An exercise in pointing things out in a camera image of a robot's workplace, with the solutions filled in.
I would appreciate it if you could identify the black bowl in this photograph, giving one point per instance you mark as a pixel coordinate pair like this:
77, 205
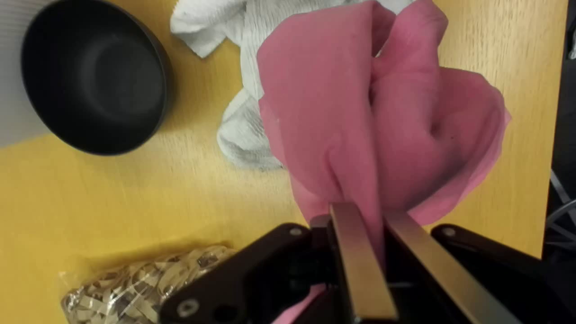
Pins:
97, 76

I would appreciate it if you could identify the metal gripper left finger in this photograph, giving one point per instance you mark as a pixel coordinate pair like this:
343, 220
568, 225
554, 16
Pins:
368, 292

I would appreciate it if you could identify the pink shirt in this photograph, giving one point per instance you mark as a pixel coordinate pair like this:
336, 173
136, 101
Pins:
359, 110

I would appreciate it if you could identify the white plastic bin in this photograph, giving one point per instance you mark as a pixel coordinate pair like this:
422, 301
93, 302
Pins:
19, 119

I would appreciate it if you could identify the clear bag of snacks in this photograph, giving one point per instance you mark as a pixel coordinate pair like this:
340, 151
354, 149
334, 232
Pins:
133, 293

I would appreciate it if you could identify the white cloth shirt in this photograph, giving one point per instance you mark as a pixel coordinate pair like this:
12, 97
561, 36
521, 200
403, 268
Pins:
205, 25

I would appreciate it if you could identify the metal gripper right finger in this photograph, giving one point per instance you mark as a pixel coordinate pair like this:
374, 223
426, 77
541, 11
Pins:
469, 295

